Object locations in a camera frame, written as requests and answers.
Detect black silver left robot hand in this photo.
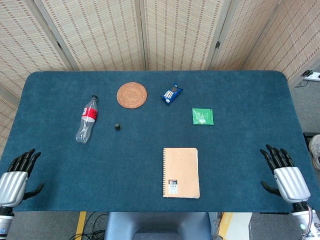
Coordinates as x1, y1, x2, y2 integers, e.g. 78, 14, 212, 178
0, 148, 45, 208

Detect white power strip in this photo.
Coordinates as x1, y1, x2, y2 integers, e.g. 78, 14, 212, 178
301, 69, 320, 81

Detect green flat sachet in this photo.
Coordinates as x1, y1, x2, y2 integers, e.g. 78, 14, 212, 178
191, 107, 215, 126

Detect black floor cables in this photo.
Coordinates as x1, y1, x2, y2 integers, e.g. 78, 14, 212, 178
68, 212, 108, 240

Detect white sneaker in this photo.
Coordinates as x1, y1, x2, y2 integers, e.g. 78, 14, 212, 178
309, 134, 320, 171

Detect yellow floor tape strip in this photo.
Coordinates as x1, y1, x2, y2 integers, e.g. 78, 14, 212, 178
75, 211, 87, 240

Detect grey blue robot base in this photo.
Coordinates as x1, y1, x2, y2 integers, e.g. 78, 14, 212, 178
104, 211, 212, 240

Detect clear plastic bottle red label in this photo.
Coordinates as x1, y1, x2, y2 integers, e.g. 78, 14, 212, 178
75, 95, 99, 145

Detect round woven rattan coaster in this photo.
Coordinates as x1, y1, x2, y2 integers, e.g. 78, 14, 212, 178
116, 81, 148, 110

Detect blue table cloth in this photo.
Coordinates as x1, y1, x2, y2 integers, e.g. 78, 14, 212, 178
0, 70, 316, 213

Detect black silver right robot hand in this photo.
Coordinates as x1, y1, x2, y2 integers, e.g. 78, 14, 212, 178
259, 144, 312, 204

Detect woven bamboo folding screen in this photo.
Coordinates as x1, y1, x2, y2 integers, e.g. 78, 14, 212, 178
0, 0, 320, 157

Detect blue snack packet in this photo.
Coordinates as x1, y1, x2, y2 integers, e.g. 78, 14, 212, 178
160, 83, 185, 105

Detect yellow cardboard box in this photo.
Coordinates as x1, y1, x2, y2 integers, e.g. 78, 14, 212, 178
217, 212, 253, 240

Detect brown spiral notebook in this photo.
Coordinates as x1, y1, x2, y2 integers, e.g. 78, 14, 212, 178
162, 147, 201, 200

